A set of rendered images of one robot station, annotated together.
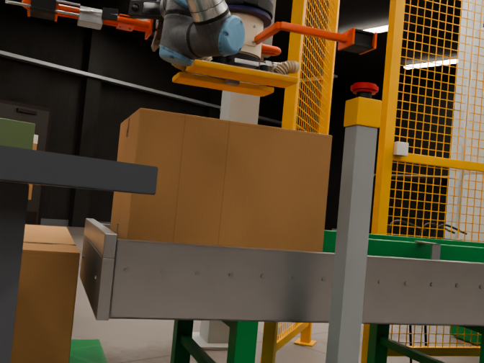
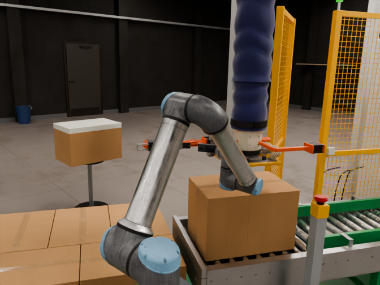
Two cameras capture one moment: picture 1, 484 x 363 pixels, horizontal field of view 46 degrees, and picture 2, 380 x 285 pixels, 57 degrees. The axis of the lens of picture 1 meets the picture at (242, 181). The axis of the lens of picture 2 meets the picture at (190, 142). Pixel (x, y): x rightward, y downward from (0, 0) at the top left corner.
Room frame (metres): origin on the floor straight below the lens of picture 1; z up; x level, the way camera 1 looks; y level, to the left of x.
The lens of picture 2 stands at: (-0.33, 0.31, 1.71)
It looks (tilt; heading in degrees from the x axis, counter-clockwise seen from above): 13 degrees down; 3
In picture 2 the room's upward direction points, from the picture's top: 1 degrees clockwise
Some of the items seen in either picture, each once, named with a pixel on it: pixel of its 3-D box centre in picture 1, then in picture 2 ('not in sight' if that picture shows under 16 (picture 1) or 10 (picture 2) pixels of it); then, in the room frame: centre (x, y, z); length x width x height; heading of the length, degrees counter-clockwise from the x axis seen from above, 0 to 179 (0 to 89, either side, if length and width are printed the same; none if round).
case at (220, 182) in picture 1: (215, 189); (240, 211); (1.83, 0.08, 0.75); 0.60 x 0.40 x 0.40; 109
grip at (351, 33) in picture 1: (356, 41); (314, 147); (1.69, -0.31, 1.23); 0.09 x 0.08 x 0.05; 20
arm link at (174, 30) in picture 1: (181, 39); (229, 177); (1.43, 0.19, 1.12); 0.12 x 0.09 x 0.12; 54
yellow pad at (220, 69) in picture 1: (243, 70); (253, 160); (1.75, 0.03, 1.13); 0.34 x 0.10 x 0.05; 110
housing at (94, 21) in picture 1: (90, 18); not in sight; (1.68, 0.50, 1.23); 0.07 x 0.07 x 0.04; 20
